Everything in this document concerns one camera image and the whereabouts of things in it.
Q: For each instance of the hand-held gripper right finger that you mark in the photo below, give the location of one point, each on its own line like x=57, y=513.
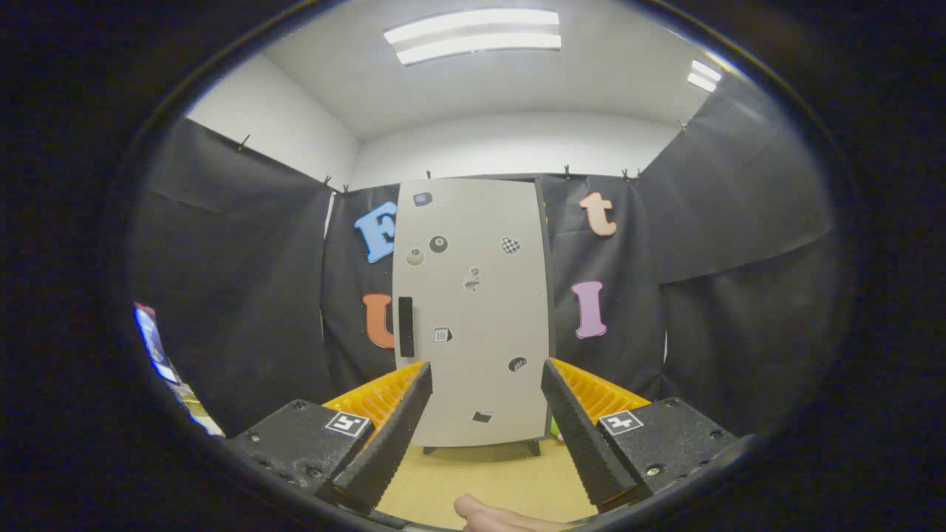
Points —
x=584, y=443

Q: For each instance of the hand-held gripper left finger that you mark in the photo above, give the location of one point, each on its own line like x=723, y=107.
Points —
x=388, y=451

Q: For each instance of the grey shoe cabinet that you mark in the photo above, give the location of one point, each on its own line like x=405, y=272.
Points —
x=533, y=447

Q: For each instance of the light grey shoe cabinet door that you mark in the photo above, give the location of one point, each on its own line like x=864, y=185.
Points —
x=480, y=325

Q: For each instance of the green and pink plush toy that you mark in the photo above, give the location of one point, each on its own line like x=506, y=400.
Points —
x=555, y=427

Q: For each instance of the black backdrop cloth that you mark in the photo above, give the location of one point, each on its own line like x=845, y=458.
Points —
x=229, y=295

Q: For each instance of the small ceiling light panel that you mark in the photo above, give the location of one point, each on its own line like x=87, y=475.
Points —
x=704, y=74

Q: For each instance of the long ceiling light panel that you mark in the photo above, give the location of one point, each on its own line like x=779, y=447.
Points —
x=473, y=22

